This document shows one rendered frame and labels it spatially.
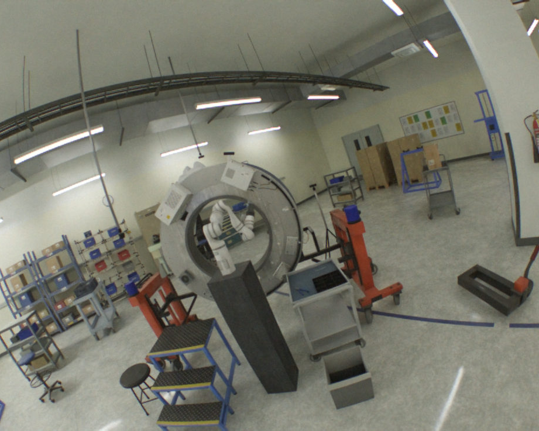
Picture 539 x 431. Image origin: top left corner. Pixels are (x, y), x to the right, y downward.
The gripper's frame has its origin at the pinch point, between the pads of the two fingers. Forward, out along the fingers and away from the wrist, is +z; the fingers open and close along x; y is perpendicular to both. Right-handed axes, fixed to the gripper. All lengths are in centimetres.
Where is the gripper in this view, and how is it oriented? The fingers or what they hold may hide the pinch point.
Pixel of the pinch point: (249, 198)
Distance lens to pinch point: 208.1
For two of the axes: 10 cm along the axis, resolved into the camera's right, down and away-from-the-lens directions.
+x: 2.5, -4.6, -8.5
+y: 9.7, 1.6, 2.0
